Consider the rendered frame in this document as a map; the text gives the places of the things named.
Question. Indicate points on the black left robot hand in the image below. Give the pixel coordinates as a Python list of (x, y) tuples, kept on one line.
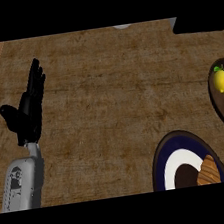
[(28, 110)]

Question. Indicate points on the blue and white plate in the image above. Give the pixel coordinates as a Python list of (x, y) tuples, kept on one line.
[(178, 162)]

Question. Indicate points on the yellow lemon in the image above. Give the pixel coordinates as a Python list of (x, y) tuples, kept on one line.
[(221, 80)]

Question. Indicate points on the pale grey round object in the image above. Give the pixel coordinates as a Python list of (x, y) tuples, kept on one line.
[(122, 26)]

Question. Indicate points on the brown croissant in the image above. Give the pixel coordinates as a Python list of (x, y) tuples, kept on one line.
[(208, 171)]

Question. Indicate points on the black appliance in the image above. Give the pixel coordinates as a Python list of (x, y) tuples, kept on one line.
[(200, 22)]

